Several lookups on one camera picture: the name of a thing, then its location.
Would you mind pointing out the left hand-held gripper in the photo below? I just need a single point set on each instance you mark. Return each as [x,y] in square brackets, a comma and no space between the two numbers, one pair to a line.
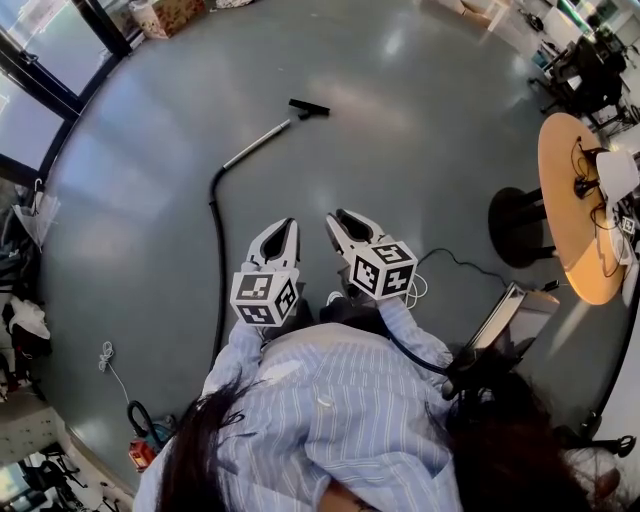
[260,295]

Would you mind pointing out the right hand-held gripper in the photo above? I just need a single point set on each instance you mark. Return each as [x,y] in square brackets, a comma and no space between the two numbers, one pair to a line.
[382,270]

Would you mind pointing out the black vacuum floor nozzle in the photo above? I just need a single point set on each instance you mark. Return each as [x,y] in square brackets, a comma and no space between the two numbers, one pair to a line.
[310,106]

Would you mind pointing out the person's left forearm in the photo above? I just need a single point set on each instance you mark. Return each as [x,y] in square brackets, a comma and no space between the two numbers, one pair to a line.
[240,355]

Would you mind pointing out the person's right forearm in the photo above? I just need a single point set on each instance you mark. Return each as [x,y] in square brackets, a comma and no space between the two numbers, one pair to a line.
[415,330]

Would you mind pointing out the handheld tool with blue body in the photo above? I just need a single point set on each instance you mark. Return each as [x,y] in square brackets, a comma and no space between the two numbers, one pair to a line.
[142,452]

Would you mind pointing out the person's right shoe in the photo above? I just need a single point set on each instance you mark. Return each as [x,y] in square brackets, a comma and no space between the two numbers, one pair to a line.
[336,298]

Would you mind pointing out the person's black trousers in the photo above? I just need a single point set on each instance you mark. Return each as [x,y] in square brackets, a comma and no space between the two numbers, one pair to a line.
[345,314]

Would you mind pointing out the dark open box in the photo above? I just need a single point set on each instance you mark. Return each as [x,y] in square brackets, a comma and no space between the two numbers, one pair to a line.
[520,320]

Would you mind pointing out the round wooden table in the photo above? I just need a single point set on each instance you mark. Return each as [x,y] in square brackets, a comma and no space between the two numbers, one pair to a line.
[560,200]

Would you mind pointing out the clear folded umbrella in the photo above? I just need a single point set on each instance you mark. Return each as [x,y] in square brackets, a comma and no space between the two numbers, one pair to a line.
[37,215]

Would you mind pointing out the cardboard box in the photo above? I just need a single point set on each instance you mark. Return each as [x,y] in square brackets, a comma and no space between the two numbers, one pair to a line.
[177,15]

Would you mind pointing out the white crumpled cloth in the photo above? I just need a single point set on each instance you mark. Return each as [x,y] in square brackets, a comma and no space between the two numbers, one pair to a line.
[30,317]

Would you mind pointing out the white patterned bag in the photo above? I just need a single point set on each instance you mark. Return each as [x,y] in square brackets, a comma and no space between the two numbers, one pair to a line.
[147,17]

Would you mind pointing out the white paper sheet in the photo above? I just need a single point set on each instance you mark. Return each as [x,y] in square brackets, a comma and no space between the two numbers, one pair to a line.
[617,170]

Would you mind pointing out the black office chair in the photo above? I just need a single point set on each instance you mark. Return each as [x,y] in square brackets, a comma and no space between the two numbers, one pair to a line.
[585,75]

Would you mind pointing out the black window frame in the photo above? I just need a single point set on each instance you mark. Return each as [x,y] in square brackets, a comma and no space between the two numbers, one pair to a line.
[65,97]

